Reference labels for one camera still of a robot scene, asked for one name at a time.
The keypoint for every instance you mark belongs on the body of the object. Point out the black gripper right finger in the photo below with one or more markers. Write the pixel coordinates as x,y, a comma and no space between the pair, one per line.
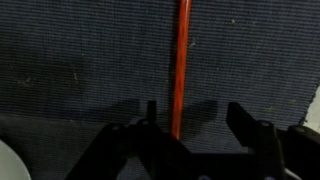
263,146

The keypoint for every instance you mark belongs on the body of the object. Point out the red plastic straw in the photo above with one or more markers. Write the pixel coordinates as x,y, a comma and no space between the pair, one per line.
181,66

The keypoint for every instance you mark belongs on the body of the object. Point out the dark blue cloth mat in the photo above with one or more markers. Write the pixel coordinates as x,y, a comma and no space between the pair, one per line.
83,50

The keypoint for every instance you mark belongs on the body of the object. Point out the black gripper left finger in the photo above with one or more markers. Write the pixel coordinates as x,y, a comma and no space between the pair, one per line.
160,146

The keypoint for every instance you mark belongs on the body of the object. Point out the small white plate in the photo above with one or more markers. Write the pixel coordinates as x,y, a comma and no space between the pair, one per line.
11,163

